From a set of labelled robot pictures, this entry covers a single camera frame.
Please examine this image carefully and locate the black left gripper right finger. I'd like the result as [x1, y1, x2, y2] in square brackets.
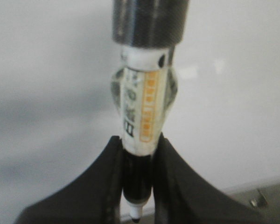
[152, 136, 265, 224]

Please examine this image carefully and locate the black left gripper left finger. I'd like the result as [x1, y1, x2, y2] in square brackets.
[15, 136, 124, 224]

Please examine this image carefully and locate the white whiteboard with aluminium frame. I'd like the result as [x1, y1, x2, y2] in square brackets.
[0, 0, 280, 224]

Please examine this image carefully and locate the grey metal bracket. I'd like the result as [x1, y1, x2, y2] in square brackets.
[249, 188, 268, 208]

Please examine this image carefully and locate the black and white whiteboard marker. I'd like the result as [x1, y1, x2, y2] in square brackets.
[111, 0, 189, 223]

